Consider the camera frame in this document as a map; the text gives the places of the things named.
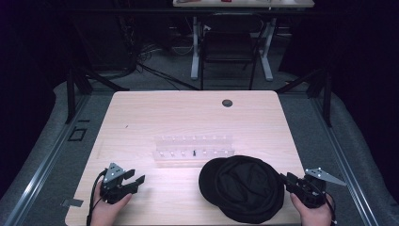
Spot person's right hand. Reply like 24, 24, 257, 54
289, 192, 335, 226

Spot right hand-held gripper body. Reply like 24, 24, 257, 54
287, 167, 348, 209

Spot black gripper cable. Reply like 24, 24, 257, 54
325, 193, 339, 226
86, 169, 108, 226

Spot grey tape strip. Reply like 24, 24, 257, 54
60, 197, 85, 208

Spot person's left hand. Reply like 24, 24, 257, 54
89, 181, 134, 226

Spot black chair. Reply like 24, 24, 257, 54
199, 12, 268, 91

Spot white desk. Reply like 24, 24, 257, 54
172, 0, 315, 82

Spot clear acrylic rack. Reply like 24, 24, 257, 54
152, 134, 236, 163

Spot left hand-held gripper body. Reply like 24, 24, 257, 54
100, 162, 139, 205

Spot black metal stand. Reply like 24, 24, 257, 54
275, 66, 333, 128
64, 61, 131, 125

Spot black hat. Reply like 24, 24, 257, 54
198, 154, 286, 225

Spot black floor cables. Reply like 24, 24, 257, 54
136, 61, 201, 92

